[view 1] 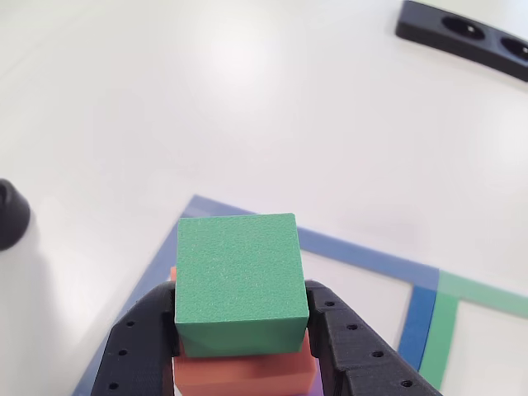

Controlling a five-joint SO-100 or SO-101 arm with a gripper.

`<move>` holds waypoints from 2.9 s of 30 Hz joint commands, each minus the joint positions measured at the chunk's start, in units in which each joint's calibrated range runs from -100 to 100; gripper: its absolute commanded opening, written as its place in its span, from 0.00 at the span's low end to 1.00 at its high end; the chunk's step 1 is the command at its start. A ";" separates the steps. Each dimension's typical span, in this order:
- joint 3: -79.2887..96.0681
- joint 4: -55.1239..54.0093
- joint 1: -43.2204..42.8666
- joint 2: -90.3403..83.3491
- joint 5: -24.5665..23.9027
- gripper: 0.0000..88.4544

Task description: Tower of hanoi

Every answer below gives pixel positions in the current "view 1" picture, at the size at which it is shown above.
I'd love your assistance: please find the blue tape square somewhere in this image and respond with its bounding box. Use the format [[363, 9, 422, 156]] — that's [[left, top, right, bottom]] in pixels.
[[72, 193, 441, 396]]

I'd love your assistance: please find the green tape square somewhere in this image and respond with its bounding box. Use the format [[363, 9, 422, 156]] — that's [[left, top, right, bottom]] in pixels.
[[418, 270, 528, 391]]

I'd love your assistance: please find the green block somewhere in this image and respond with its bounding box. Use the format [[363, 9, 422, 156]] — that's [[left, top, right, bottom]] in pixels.
[[173, 213, 311, 359]]

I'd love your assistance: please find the large purple block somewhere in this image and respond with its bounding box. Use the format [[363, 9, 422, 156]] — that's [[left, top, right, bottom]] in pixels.
[[288, 365, 325, 396]]

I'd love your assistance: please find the orange block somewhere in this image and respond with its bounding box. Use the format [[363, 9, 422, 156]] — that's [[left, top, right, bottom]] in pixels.
[[170, 266, 318, 396]]

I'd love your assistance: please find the black tripod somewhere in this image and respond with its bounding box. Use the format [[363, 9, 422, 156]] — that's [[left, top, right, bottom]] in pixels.
[[0, 178, 32, 252]]

